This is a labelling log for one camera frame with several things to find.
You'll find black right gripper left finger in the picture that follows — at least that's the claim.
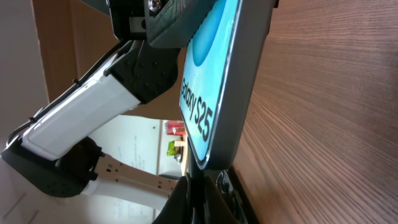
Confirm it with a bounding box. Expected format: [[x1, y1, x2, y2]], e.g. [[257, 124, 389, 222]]
[[152, 175, 190, 224]]

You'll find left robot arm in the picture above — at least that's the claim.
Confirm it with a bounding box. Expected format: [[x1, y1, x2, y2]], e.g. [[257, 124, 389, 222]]
[[1, 0, 215, 210]]

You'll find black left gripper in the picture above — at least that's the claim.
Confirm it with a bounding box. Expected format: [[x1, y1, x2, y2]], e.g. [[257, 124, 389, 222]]
[[107, 0, 215, 48]]

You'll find Galaxy S25 smartphone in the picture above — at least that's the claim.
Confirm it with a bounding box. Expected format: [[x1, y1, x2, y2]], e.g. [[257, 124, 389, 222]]
[[179, 0, 275, 170]]

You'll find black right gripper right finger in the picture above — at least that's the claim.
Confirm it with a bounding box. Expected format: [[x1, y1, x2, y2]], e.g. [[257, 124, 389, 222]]
[[204, 177, 239, 224]]

